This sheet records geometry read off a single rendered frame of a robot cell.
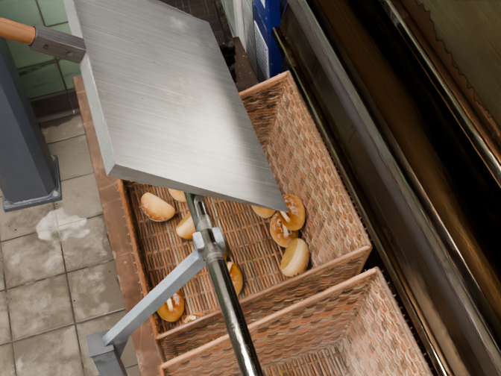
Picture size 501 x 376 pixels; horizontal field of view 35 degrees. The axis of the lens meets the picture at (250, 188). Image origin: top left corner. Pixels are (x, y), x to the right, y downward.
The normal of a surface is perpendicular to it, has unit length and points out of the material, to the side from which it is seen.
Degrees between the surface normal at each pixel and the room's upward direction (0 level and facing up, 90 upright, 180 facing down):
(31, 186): 90
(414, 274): 70
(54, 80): 90
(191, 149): 38
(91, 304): 0
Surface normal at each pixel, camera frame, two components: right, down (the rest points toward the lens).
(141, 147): 0.54, -0.66
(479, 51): -0.92, 0.04
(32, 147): 0.85, 0.38
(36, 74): 0.29, 0.74
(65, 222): -0.06, -0.62
